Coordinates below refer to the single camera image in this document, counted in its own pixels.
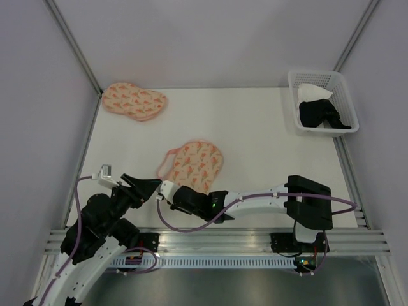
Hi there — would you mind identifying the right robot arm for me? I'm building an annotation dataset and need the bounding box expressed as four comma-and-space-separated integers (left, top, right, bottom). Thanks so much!
160, 175, 333, 252

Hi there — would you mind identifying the right aluminium frame post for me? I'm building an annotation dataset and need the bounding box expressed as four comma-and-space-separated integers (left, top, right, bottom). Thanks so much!
333, 0, 382, 72

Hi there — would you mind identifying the black bra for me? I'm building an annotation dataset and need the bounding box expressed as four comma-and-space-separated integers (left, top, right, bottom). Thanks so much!
299, 99, 351, 129

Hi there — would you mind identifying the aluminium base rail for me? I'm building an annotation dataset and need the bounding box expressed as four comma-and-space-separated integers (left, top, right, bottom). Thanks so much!
44, 226, 391, 255

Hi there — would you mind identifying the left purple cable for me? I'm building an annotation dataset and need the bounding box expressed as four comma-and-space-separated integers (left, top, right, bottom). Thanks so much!
40, 175, 103, 306

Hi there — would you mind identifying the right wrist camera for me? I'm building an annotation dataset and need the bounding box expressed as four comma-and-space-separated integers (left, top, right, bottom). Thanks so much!
157, 180, 179, 203

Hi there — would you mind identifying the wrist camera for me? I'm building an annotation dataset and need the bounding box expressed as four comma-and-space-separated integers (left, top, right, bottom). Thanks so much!
157, 180, 179, 203
91, 164, 118, 189

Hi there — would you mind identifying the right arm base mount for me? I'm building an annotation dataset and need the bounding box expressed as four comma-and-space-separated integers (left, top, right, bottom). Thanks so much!
270, 232, 330, 254

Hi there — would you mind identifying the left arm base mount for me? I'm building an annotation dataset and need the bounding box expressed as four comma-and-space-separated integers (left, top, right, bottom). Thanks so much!
125, 233, 159, 266

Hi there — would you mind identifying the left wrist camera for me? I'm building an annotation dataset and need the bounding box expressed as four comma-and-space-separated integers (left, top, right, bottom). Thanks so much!
91, 164, 118, 189

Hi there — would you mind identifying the floral mesh laundry bag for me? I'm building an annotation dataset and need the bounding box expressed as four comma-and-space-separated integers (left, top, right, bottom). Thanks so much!
156, 140, 224, 194

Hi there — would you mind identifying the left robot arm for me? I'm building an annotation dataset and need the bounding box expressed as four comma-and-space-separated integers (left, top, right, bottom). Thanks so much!
25, 171, 162, 305

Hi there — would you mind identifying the white bra in basket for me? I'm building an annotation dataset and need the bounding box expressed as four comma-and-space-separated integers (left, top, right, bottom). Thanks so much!
297, 83, 333, 102

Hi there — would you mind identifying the white perforated plastic basket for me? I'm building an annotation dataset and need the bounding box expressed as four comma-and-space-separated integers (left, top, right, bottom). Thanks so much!
288, 70, 360, 137

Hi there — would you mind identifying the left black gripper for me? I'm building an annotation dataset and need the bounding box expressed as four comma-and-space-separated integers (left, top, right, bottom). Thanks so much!
101, 173, 162, 233

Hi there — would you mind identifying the white slotted cable duct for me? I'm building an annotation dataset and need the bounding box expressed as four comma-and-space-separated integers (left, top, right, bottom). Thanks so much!
108, 256, 296, 269

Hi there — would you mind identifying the aluminium frame post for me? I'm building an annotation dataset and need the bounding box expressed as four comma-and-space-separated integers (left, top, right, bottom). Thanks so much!
333, 0, 382, 72
43, 0, 103, 97

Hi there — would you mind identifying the left aluminium frame post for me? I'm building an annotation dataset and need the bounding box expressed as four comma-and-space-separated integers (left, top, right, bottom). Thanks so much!
43, 0, 103, 97

